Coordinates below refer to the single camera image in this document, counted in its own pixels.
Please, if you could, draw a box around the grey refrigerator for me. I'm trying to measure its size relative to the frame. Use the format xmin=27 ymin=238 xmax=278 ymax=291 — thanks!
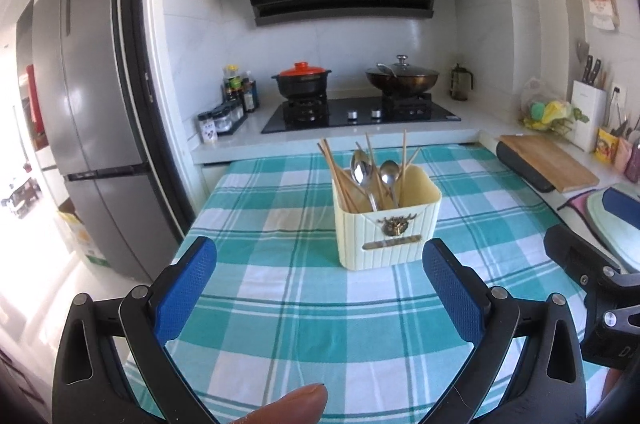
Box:
xmin=32 ymin=0 xmax=179 ymax=282

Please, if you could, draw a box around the black pot red lid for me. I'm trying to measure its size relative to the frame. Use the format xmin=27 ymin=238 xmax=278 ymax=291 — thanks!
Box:
xmin=271 ymin=62 xmax=331 ymax=100

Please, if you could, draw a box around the purple soap dispenser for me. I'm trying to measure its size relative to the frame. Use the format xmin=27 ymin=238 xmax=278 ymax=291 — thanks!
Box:
xmin=625 ymin=131 xmax=640 ymax=184

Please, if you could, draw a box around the teal plaid tablecloth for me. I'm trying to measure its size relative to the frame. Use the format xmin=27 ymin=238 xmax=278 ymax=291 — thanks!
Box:
xmin=167 ymin=145 xmax=586 ymax=423

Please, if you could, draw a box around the white knife block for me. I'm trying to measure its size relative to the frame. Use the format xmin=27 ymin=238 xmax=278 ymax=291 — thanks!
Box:
xmin=570 ymin=55 xmax=606 ymax=153

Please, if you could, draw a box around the black wok glass lid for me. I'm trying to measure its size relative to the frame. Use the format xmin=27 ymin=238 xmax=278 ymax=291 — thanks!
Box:
xmin=366 ymin=55 xmax=439 ymax=96

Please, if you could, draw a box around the pink cup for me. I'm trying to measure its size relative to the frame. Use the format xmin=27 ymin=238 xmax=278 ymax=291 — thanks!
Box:
xmin=614 ymin=137 xmax=632 ymax=174

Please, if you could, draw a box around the black gas stove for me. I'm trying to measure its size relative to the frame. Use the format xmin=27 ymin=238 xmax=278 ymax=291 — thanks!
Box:
xmin=262 ymin=93 xmax=460 ymax=134

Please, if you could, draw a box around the yellow tin can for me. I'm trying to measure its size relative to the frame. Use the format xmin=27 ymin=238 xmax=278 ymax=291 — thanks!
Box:
xmin=594 ymin=126 xmax=620 ymax=164

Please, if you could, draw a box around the wooden cutting board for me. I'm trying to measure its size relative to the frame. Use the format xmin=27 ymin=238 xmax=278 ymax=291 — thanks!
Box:
xmin=499 ymin=135 xmax=600 ymax=193

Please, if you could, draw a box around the condiment bottles rack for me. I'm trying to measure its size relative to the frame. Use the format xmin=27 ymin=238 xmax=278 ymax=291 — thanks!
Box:
xmin=212 ymin=65 xmax=259 ymax=136

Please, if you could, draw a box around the small steel spoon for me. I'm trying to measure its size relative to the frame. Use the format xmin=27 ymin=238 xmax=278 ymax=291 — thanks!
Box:
xmin=380 ymin=160 xmax=400 ymax=207

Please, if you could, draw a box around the green cutting mat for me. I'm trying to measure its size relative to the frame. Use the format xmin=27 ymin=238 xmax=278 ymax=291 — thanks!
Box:
xmin=586 ymin=183 xmax=639 ymax=273

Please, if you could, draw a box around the large steel spoon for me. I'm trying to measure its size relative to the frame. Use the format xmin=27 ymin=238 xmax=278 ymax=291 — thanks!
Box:
xmin=350 ymin=149 xmax=378 ymax=212

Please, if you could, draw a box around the cream utensil holder box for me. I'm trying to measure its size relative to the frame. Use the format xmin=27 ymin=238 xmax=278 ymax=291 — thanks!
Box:
xmin=332 ymin=164 xmax=442 ymax=270

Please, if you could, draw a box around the white spice jar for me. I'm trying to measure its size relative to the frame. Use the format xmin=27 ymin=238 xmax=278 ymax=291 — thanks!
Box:
xmin=198 ymin=111 xmax=218 ymax=145

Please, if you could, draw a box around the cardboard box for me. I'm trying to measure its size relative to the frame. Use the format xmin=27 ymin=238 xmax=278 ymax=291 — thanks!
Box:
xmin=58 ymin=211 xmax=110 ymax=267

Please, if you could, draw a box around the person's right hand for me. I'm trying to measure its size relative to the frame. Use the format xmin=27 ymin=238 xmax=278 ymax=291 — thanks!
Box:
xmin=602 ymin=369 xmax=623 ymax=398

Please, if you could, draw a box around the person's left hand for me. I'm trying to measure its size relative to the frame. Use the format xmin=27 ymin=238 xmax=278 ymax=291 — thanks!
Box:
xmin=233 ymin=383 xmax=329 ymax=424

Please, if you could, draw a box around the dark glass kettle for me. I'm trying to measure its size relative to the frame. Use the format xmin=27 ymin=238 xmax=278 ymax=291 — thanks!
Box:
xmin=449 ymin=64 xmax=474 ymax=102

